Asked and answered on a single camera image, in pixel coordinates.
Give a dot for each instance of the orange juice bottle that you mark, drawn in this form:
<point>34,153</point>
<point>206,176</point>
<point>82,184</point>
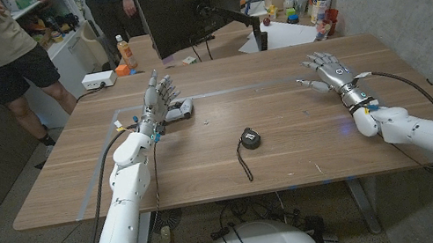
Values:
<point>126,53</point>

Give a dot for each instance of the small red ball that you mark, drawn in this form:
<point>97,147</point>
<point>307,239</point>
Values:
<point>266,21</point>

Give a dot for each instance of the white power strip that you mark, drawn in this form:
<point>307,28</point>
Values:
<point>98,79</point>

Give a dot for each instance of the white game controller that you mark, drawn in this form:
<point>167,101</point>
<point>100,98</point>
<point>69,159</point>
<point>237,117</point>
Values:
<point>179,109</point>

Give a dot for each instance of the red cup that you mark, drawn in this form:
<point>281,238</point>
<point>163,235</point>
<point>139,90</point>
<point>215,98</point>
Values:
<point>332,20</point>

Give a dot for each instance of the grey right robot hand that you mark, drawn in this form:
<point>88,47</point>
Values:
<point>336,76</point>

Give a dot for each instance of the black Dell monitor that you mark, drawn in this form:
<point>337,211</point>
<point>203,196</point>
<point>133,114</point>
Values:
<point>189,5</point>

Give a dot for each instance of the orange cube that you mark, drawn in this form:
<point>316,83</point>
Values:
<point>122,70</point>

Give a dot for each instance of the wooden back desk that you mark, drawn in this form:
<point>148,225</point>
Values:
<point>225,41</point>

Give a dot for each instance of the white paper sheet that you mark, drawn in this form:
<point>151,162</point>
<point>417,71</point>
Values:
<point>279,35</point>

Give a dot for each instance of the white cylindrical canister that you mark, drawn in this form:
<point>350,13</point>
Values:
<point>322,2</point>

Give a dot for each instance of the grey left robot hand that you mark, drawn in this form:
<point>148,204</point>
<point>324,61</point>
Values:
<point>156,103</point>

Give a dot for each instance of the clear plastic cup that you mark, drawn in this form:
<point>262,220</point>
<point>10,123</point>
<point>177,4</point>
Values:
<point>301,3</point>

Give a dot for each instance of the white cabinet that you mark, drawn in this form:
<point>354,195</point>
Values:
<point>68,54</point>

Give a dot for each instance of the black tape measure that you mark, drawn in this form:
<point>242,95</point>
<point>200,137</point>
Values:
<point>249,140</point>

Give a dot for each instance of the small white cube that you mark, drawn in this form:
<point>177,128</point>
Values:
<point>189,60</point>

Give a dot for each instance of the person in dark clothes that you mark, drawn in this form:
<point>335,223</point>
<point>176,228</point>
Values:
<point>112,10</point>

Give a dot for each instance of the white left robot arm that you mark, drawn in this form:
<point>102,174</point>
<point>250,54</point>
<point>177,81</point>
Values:
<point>121,214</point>

